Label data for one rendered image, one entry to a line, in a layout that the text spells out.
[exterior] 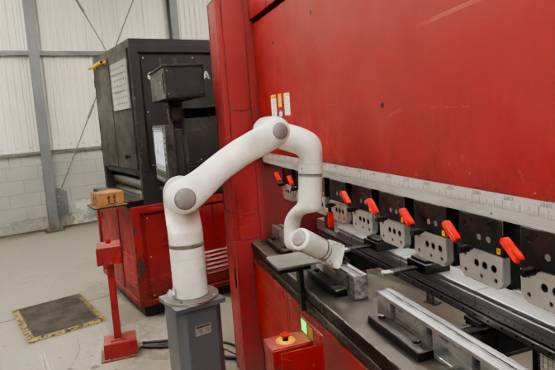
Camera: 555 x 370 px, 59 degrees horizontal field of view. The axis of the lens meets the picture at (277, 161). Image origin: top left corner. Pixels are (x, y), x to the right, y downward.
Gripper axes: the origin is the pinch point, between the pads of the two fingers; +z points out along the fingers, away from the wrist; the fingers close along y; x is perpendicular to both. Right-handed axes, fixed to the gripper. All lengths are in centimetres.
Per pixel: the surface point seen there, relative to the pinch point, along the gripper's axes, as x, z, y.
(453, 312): 38, 217, 9
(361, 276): -10.9, -2.2, -5.4
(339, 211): -3.1, -15.1, 16.0
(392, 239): -36.8, -30.9, 4.1
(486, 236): -73, -54, 3
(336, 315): -10.8, -12.8, -22.2
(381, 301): -27.3, -12.3, -14.0
